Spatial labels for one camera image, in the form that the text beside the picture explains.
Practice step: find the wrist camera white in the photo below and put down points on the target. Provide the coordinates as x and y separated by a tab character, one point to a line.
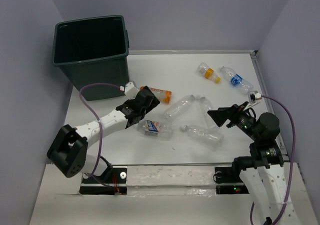
130	90
254	98

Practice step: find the clear bottle blue white label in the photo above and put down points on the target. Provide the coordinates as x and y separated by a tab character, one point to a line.
159	129

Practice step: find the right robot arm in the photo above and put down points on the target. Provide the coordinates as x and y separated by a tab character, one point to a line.
263	130

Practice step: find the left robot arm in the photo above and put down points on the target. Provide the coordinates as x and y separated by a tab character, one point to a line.
69	149

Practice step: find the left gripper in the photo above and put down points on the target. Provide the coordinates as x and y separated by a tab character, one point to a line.
153	103

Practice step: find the dark green plastic bin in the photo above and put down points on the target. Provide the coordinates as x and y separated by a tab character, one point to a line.
93	51

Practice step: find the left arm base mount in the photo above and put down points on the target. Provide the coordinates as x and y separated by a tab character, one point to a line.
115	184

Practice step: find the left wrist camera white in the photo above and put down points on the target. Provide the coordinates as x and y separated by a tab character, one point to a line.
130	90

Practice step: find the clear unlabelled bottle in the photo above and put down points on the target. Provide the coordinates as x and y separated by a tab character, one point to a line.
179	107
204	106
203	135

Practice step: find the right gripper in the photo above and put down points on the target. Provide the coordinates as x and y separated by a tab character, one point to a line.
219	116

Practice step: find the clear unlabelled bottle front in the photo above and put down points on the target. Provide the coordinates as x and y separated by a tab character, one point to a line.
203	135

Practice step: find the small bottle yellow cap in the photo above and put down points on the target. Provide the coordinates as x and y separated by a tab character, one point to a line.
208	73

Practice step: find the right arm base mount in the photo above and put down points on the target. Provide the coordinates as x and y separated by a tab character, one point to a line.
227	183

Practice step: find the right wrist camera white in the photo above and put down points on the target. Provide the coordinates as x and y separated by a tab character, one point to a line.
254	98

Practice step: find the orange drink bottle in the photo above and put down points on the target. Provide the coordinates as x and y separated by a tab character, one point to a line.
164	96

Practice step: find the white foam strip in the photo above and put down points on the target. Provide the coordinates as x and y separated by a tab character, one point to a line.
170	180

